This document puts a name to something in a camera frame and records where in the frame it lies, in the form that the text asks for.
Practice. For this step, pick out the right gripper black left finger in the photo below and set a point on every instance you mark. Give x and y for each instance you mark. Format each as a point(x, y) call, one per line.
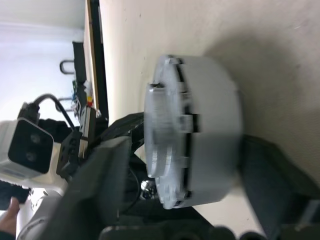
point(100, 180)

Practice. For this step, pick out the grey round motor lid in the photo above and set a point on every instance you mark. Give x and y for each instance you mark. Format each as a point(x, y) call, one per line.
point(165, 125)

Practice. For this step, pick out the white robot camera head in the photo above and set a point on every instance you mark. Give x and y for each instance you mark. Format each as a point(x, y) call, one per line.
point(27, 150)

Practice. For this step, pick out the grey motor housing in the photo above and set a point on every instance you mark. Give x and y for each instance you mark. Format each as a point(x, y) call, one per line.
point(215, 125)

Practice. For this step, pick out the person bare hand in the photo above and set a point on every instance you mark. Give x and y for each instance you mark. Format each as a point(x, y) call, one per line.
point(8, 215)

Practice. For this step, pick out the black equipment case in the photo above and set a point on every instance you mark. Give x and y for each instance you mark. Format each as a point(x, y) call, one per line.
point(79, 62)

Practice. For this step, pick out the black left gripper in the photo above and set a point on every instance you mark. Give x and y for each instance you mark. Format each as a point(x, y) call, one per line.
point(72, 152)

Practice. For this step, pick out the black table frame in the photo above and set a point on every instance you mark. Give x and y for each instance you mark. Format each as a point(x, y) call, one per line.
point(98, 62)

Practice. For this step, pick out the small colourful clutter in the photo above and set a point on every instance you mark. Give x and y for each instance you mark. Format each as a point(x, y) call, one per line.
point(86, 95)

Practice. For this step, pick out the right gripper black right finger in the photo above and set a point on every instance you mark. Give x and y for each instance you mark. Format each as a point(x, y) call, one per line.
point(275, 187)

